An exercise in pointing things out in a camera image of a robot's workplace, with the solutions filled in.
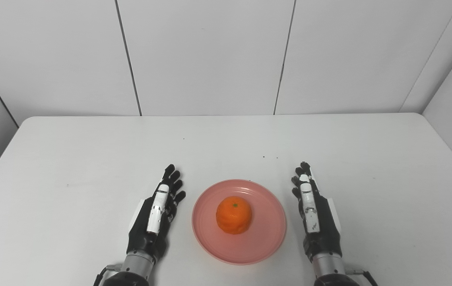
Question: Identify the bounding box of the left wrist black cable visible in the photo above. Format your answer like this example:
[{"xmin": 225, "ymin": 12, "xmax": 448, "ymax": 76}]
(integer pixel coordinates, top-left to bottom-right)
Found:
[{"xmin": 93, "ymin": 264, "xmax": 125, "ymax": 286}]

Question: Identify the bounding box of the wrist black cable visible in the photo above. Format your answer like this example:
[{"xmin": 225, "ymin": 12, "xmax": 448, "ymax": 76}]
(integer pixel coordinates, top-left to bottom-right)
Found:
[
  {"xmin": 345, "ymin": 268, "xmax": 379, "ymax": 286},
  {"xmin": 93, "ymin": 264, "xmax": 125, "ymax": 286}
]

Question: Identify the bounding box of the orange fruit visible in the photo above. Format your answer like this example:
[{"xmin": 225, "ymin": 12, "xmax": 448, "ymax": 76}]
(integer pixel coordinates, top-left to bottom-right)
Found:
[{"xmin": 215, "ymin": 196, "xmax": 253, "ymax": 235}]

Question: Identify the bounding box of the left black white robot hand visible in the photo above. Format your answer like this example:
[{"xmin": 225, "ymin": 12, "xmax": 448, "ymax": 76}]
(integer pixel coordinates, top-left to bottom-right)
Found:
[{"xmin": 126, "ymin": 164, "xmax": 187, "ymax": 261}]

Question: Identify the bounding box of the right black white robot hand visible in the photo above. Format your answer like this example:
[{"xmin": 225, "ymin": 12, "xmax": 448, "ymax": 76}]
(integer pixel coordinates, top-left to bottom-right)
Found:
[{"xmin": 291, "ymin": 161, "xmax": 343, "ymax": 263}]

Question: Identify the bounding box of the pink round plate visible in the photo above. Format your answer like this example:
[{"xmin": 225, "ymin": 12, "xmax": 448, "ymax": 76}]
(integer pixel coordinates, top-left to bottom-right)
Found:
[{"xmin": 192, "ymin": 179, "xmax": 287, "ymax": 265}]

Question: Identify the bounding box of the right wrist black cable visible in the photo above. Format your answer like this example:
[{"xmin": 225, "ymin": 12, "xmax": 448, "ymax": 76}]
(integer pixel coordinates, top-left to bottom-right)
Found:
[{"xmin": 345, "ymin": 268, "xmax": 379, "ymax": 286}]

